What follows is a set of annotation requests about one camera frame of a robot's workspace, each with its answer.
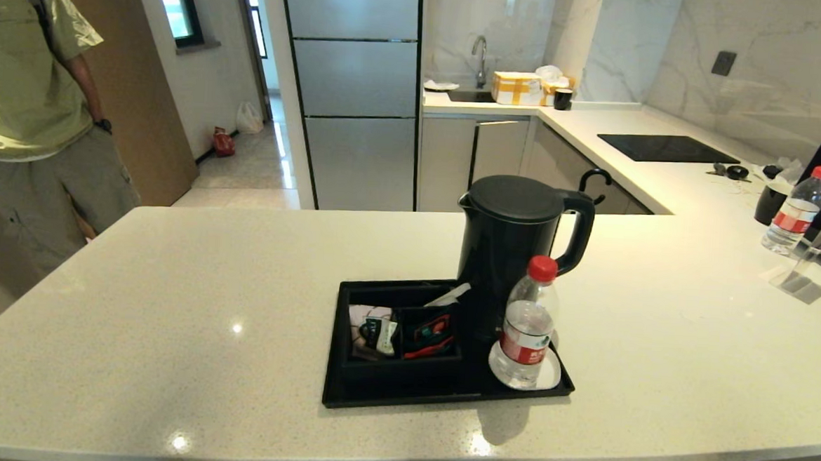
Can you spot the black electric kettle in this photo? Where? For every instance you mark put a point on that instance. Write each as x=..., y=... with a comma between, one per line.
x=508, y=243

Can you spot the pink black tea packet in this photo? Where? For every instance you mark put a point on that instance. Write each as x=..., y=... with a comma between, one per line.
x=374, y=327

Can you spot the clear water bottle red cap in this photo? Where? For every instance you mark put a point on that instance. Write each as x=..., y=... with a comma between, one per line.
x=794, y=215
x=526, y=335

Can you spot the small black cup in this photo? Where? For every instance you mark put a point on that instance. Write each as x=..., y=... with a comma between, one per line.
x=563, y=99

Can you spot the large black cup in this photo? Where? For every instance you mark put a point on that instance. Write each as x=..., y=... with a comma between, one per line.
x=769, y=205

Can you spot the white kitchen cabinet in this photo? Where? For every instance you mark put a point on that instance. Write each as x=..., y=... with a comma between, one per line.
x=446, y=162

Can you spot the black compartment organizer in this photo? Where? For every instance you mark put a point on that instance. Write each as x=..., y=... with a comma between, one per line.
x=403, y=372

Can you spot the dark kitchen sink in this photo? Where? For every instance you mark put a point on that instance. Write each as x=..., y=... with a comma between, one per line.
x=470, y=95

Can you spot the white dish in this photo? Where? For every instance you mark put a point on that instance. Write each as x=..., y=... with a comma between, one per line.
x=440, y=85

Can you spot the silver refrigerator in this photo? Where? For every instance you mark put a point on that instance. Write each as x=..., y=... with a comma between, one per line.
x=355, y=80

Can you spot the black serving tray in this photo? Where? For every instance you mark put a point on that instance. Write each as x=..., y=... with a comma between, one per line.
x=444, y=395

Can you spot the chrome faucet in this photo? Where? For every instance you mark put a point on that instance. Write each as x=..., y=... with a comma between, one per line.
x=483, y=73

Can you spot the cardboard box yellow tape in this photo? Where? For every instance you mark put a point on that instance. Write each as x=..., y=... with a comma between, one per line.
x=516, y=88

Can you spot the white plastic bag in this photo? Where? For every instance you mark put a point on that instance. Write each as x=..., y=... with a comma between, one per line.
x=249, y=118

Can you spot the white round coaster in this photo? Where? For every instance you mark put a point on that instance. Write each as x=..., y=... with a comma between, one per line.
x=549, y=376

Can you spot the red bag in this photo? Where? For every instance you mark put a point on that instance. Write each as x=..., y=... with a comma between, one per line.
x=223, y=143

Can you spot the dark framed glass door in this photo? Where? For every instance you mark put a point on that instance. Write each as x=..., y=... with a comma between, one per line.
x=255, y=11

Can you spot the black induction cooktop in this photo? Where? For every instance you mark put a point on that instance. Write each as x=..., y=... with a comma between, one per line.
x=668, y=148

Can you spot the brown wooden door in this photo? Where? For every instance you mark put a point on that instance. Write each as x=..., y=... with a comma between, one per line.
x=143, y=104

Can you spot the black wristwatch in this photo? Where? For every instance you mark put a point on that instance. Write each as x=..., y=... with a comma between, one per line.
x=103, y=125

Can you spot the dark framed window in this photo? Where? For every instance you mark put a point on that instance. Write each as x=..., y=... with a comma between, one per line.
x=176, y=0

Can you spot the black round lid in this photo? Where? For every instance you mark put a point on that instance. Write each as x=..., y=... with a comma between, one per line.
x=737, y=172

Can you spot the crumpled clear wrapper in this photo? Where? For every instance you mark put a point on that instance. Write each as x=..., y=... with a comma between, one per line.
x=787, y=171

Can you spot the clear acrylic sign holder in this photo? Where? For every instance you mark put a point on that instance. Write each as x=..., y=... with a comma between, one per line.
x=801, y=282

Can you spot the person in green shirt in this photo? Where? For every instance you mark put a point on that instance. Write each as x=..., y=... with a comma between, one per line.
x=19, y=62

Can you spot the grey wall socket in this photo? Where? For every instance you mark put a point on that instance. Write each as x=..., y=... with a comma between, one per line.
x=724, y=63

